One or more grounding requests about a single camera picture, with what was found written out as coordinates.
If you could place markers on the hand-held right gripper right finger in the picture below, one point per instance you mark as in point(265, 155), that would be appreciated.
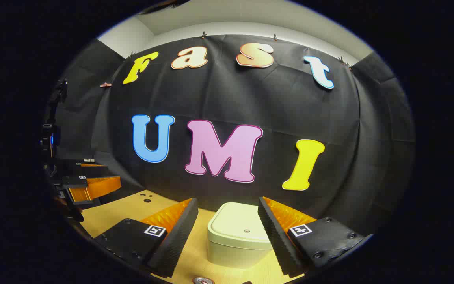
point(276, 236)

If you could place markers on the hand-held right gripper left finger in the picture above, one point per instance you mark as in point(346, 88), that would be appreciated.
point(179, 236)

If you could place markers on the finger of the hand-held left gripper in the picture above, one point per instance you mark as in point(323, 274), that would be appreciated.
point(73, 167)
point(101, 185)

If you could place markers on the pale green desktop garbage bin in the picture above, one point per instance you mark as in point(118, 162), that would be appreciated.
point(235, 244)

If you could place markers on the red pop can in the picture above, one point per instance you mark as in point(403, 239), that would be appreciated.
point(203, 281)

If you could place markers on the wooden desktop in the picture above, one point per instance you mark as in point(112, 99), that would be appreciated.
point(132, 205)

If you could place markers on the small copper clip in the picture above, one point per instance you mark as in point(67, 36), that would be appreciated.
point(106, 84)

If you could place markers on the black backdrop cloth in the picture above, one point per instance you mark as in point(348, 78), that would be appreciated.
point(219, 94)

